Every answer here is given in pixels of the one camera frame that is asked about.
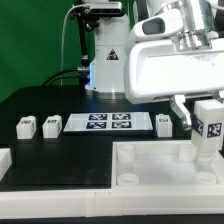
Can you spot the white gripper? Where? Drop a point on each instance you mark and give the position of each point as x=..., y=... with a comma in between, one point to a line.
x=156, y=71

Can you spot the white square tabletop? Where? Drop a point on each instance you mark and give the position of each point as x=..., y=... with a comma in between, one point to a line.
x=144, y=167

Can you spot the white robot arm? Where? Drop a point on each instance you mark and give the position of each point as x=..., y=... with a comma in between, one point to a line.
x=189, y=24

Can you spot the white obstacle fence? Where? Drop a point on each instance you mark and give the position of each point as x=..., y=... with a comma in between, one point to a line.
x=104, y=202

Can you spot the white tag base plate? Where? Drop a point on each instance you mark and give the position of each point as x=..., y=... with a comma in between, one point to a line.
x=119, y=121

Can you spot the grey camera on mount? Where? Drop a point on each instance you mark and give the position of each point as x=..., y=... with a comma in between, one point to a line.
x=106, y=8

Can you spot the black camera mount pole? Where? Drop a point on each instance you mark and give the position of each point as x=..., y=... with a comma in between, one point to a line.
x=86, y=23

